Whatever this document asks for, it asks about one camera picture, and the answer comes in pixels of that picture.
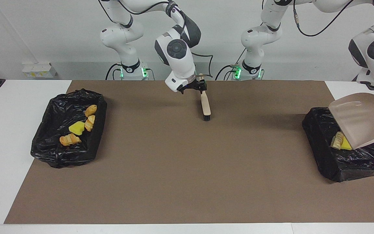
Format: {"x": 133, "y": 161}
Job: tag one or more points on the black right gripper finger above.
{"x": 203, "y": 86}
{"x": 182, "y": 90}

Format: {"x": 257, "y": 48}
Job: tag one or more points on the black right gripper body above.
{"x": 193, "y": 85}

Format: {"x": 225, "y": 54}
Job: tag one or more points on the beige hand brush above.
{"x": 205, "y": 104}

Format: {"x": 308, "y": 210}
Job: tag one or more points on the brown bread bun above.
{"x": 91, "y": 110}

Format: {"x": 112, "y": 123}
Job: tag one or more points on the pale bread chunk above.
{"x": 90, "y": 123}

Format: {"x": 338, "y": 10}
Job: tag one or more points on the yellow sponge chunk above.
{"x": 76, "y": 128}

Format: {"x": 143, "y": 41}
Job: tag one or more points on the tan toast piece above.
{"x": 337, "y": 141}

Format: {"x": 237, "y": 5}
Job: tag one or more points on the notched yellow sponge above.
{"x": 346, "y": 144}

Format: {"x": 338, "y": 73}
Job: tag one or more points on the beige plastic dustpan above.
{"x": 362, "y": 120}

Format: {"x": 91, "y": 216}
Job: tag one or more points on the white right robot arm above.
{"x": 177, "y": 55}

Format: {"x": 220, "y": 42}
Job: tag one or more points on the open bin with black bag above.
{"x": 54, "y": 120}

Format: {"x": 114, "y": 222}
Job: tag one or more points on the bin covered by black bag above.
{"x": 346, "y": 162}

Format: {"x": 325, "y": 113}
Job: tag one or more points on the brown table mat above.
{"x": 187, "y": 191}

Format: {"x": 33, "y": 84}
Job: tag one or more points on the orange croissant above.
{"x": 70, "y": 139}

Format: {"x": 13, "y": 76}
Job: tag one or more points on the white wall power strip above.
{"x": 39, "y": 70}

